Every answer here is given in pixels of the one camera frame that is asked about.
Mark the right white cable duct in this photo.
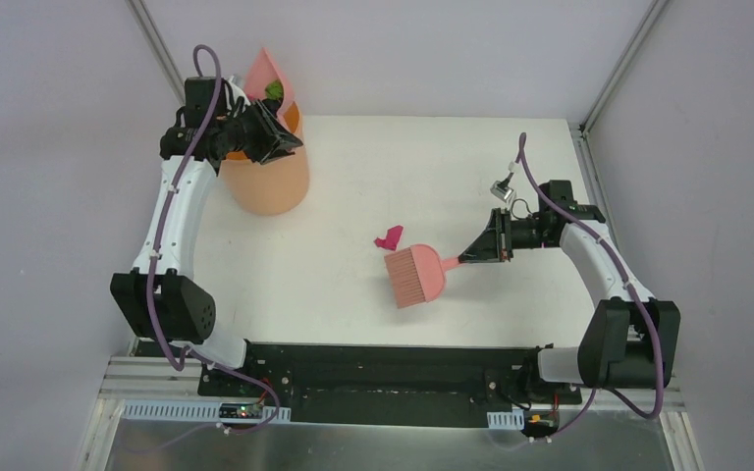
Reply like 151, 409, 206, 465
486, 409, 525, 431

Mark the magenta paper scrap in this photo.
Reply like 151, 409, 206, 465
373, 225, 404, 251

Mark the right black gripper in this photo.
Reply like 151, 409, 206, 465
459, 208, 556, 263

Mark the orange plastic bucket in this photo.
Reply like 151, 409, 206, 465
219, 99, 310, 216

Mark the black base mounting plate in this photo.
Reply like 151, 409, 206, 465
197, 342, 596, 429

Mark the green paper scrap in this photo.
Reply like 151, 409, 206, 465
264, 79, 285, 101

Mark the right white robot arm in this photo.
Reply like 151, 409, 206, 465
458, 180, 681, 402

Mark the pink hand brush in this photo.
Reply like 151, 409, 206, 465
384, 244, 461, 309

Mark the pink plastic dustpan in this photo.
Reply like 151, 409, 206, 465
243, 47, 300, 131

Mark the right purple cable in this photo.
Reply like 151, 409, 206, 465
486, 132, 667, 449

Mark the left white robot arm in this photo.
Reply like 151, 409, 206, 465
110, 77, 302, 397

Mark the white cable duct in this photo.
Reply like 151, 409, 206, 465
486, 409, 525, 431
121, 399, 292, 425

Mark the left white cable duct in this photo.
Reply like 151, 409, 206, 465
121, 399, 292, 425

